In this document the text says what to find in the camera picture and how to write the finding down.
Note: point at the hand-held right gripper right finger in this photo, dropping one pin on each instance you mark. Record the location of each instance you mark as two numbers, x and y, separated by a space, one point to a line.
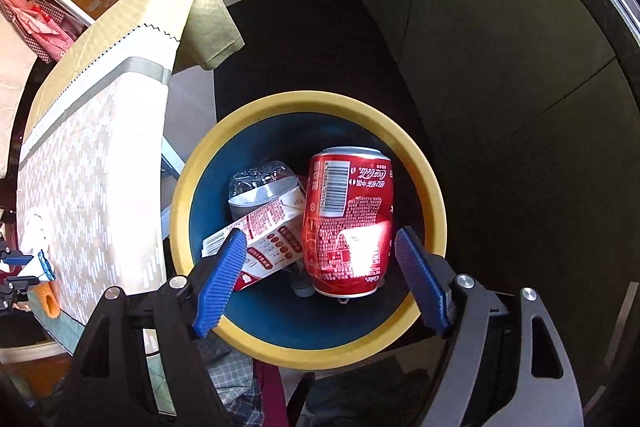
420 282

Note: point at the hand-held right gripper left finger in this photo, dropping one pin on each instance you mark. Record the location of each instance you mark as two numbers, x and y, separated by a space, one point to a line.
220 287

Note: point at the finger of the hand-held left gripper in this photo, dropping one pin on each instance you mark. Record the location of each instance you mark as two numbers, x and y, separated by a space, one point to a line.
10 288
12 258

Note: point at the blue bin with yellow rim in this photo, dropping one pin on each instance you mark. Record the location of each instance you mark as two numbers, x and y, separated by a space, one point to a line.
280 322

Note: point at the red and white carton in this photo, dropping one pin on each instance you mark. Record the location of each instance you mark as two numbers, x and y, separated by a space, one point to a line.
272 232

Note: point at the red soda can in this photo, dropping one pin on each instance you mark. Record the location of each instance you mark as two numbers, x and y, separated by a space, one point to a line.
350 217

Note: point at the crushed silver-label plastic bottle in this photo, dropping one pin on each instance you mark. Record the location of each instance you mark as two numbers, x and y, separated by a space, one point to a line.
255 192

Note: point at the orange round brush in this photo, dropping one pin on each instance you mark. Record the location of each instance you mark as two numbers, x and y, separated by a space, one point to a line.
47 302

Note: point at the plaid cloth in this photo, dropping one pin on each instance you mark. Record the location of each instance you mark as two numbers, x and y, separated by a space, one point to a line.
235 377

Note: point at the patterned tablecloth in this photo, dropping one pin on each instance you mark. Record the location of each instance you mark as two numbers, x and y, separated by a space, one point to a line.
90 157

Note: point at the red checked apron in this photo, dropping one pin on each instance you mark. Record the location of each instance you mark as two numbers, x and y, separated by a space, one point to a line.
30 22

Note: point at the dark green base cabinets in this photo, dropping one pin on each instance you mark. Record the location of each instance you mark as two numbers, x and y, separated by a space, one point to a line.
500 57

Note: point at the white metal table frame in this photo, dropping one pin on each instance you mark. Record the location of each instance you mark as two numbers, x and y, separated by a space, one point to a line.
172 159

